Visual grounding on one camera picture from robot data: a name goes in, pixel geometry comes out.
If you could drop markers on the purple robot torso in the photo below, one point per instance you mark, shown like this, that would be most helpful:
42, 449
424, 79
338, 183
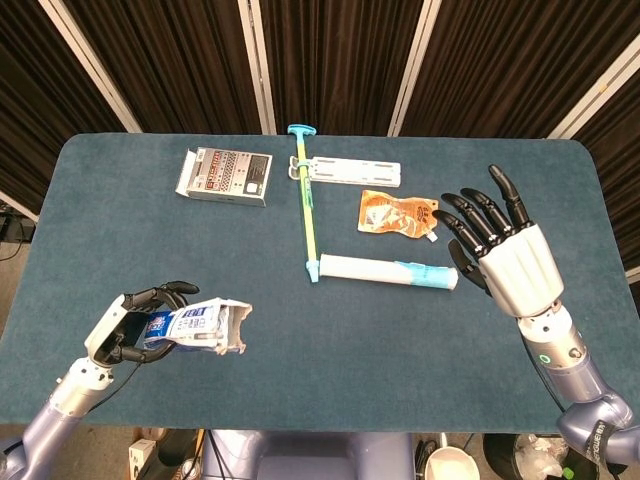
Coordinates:
300, 460

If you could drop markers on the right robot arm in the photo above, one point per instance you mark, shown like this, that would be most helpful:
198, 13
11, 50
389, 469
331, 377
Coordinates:
575, 380

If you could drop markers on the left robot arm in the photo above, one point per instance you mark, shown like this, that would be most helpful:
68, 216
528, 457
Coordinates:
65, 405

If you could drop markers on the green bottle cap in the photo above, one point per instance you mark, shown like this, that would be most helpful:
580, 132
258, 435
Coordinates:
567, 472

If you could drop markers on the white flat package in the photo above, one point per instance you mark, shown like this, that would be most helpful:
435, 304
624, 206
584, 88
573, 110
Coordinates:
355, 171

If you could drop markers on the black bag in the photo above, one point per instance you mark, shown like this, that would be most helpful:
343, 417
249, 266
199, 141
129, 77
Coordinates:
175, 450

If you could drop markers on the blue-green table cloth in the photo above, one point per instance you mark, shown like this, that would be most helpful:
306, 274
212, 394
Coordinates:
150, 250

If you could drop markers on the dark brown curtain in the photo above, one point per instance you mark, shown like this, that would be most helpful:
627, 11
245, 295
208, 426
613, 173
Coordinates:
340, 50

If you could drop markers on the white tube with teal band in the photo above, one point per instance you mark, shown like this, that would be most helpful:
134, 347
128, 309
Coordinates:
370, 270

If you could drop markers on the grey printed cardboard box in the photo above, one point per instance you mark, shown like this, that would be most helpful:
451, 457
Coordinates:
225, 175

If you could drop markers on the white partition frame post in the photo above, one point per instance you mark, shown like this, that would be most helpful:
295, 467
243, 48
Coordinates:
258, 65
89, 62
600, 90
634, 274
414, 65
20, 207

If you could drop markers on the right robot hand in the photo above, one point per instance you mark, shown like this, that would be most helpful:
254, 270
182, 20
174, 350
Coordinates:
522, 270

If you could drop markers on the black trash bin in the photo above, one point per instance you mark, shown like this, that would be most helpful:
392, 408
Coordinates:
505, 457

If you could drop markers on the orange spout pouch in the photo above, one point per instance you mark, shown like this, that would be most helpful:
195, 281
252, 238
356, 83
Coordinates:
395, 215

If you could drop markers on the blue white toothpaste box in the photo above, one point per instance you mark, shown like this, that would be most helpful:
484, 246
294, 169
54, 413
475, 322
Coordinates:
200, 327

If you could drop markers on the small white cardboard box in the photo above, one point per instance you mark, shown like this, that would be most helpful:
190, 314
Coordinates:
140, 460

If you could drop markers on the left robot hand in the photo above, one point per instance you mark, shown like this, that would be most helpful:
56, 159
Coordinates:
102, 327

